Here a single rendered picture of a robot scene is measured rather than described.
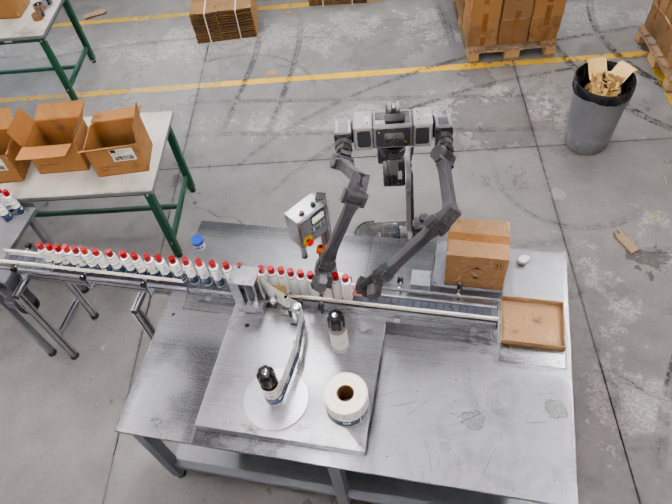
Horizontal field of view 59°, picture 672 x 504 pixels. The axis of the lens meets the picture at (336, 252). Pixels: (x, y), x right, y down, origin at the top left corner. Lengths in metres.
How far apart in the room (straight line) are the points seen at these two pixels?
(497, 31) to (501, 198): 1.80
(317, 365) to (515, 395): 0.94
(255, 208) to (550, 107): 2.68
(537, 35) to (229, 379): 4.33
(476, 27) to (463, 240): 3.16
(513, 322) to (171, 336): 1.76
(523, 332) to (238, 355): 1.42
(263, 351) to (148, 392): 0.60
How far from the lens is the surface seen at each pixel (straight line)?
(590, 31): 6.59
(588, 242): 4.61
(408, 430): 2.84
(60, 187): 4.37
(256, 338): 3.06
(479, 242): 3.03
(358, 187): 2.59
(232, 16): 6.55
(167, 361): 3.20
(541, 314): 3.18
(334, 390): 2.71
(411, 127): 3.01
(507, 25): 5.92
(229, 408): 2.93
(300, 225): 2.68
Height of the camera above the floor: 3.49
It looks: 53 degrees down
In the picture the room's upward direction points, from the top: 9 degrees counter-clockwise
